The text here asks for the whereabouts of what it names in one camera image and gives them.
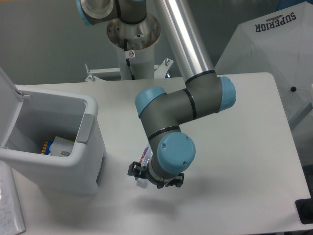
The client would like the blue snack package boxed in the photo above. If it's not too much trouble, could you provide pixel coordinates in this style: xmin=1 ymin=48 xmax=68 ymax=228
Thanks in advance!
xmin=41 ymin=140 xmax=54 ymax=155

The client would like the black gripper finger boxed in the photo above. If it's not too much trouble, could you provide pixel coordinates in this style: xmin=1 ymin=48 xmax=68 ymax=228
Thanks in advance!
xmin=127 ymin=162 xmax=147 ymax=180
xmin=166 ymin=173 xmax=184 ymax=188

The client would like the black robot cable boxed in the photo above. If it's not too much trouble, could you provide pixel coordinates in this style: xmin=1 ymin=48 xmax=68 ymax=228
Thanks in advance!
xmin=123 ymin=38 xmax=135 ymax=80

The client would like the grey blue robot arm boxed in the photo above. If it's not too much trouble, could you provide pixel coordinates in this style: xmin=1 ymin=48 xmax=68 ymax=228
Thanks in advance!
xmin=76 ymin=0 xmax=236 ymax=188

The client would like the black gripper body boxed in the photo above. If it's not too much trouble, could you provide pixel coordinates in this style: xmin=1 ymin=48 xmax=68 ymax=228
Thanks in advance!
xmin=146 ymin=164 xmax=177 ymax=189

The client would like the white metal mounting bracket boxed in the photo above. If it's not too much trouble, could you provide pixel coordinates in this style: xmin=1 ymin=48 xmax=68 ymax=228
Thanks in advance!
xmin=85 ymin=58 xmax=174 ymax=82

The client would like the white plastic wrapper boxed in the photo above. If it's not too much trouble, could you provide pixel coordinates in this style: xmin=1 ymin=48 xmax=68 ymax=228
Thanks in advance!
xmin=49 ymin=137 xmax=74 ymax=157

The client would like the black device at edge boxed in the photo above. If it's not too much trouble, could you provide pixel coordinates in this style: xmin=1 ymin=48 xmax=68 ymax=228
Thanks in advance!
xmin=295 ymin=198 xmax=313 ymax=224

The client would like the crushed clear plastic bottle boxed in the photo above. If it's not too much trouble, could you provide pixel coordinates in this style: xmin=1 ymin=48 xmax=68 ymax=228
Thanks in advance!
xmin=135 ymin=145 xmax=154 ymax=188

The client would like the white trash can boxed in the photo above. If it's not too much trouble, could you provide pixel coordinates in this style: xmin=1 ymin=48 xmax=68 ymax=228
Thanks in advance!
xmin=0 ymin=71 xmax=106 ymax=195

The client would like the white umbrella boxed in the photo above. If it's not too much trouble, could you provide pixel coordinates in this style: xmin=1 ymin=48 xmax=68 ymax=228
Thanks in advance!
xmin=215 ymin=1 xmax=313 ymax=120

